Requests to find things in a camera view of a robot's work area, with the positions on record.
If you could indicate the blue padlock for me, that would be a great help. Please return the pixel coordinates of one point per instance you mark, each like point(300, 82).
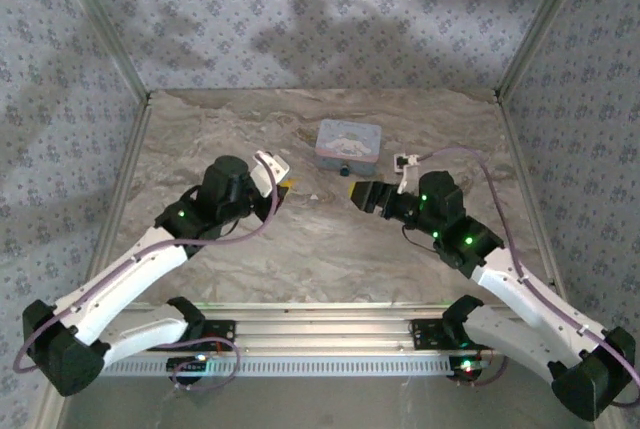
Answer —
point(344, 170)

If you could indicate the pastel cartoon tin box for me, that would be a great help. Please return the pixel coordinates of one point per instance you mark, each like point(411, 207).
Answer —
point(350, 141)

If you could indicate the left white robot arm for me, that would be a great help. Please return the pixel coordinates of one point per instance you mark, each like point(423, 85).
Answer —
point(135, 269)

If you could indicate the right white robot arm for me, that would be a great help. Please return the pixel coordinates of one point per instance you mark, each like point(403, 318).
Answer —
point(520, 294)

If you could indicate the black controller board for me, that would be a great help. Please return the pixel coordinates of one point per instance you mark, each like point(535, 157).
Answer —
point(190, 366)
point(466, 366)

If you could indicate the aluminium table edge rail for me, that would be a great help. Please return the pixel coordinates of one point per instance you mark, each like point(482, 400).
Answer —
point(530, 189)
point(115, 209)

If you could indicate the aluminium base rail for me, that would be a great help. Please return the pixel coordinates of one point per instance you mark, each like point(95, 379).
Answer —
point(320, 329)

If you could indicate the aluminium frame post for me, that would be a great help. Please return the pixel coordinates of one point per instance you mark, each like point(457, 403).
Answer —
point(545, 24)
point(100, 24)

